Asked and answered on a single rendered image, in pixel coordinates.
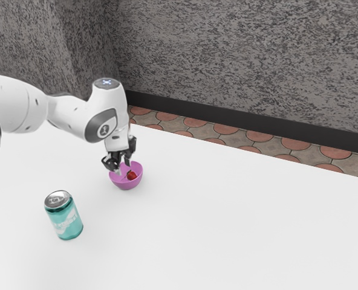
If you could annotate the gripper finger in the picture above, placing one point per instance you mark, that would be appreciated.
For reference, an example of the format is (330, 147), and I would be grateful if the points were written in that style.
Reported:
(127, 160)
(116, 169)

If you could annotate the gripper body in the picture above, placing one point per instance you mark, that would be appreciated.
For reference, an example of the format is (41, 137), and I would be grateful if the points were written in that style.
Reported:
(132, 145)

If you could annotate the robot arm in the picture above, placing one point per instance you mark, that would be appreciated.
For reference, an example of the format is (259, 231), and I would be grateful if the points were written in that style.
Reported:
(24, 105)

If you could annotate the red strawberry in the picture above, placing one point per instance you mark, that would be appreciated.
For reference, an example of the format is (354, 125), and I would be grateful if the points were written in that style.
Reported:
(132, 175)

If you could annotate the pink bowl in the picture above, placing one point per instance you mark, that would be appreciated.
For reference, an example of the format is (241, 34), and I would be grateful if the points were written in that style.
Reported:
(125, 183)

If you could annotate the teal drink can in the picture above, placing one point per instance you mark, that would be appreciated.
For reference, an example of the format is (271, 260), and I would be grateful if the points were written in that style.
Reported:
(65, 219)

